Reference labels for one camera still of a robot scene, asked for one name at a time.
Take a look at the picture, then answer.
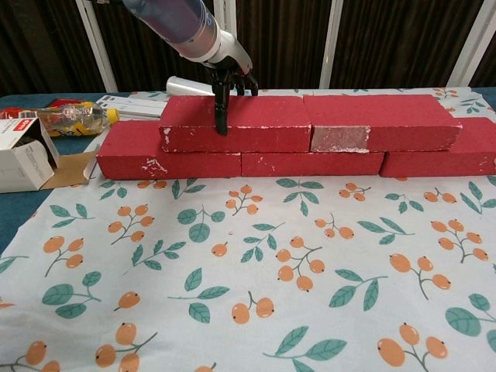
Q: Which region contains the red foam brick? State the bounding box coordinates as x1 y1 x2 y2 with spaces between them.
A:
95 119 242 181
377 117 496 178
239 150 385 177

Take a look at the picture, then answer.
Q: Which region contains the floral fruit print tablecloth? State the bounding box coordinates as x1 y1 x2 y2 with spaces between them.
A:
0 87 496 372

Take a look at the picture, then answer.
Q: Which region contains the long white flat box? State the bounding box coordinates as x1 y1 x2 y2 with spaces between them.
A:
95 95 170 108
98 101 166 119

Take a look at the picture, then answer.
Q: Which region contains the dark folding screen white frame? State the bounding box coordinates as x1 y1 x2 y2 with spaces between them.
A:
0 0 496 96

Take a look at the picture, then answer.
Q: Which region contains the red brick with taped end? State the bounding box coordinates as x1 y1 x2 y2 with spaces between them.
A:
302 94 464 153

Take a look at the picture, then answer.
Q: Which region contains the red flat case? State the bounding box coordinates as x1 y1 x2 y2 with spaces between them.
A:
45 98 84 109

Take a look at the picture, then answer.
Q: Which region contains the orange drink plastic bottle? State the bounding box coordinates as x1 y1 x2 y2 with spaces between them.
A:
0 101 120 139

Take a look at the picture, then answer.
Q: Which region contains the clear film roll blue label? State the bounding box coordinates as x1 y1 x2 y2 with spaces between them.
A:
166 75 216 98

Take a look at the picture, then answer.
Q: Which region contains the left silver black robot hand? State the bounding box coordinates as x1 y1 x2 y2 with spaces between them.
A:
203 29 260 137

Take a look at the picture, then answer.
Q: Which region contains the white desk lamp carton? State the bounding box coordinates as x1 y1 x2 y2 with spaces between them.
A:
0 117 98 194

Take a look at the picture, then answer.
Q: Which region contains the red brick with scuffed top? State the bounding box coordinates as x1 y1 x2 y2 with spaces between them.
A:
158 95 313 153

